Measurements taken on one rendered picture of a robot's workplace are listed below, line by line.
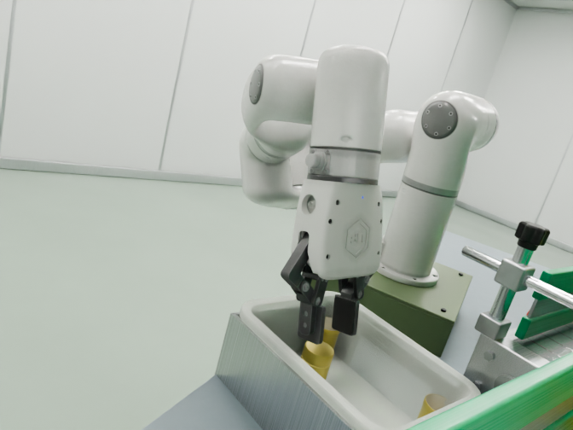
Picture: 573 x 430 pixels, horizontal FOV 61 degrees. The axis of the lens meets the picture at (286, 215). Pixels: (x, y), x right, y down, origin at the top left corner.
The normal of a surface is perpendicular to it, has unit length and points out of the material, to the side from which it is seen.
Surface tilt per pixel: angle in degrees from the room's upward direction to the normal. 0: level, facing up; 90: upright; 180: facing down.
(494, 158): 90
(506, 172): 90
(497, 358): 90
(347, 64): 82
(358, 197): 71
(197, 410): 0
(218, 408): 0
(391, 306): 90
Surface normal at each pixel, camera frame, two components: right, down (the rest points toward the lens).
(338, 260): 0.66, 0.11
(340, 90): -0.34, 0.05
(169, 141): 0.61, 0.37
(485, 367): -0.75, -0.02
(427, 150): -0.67, 0.18
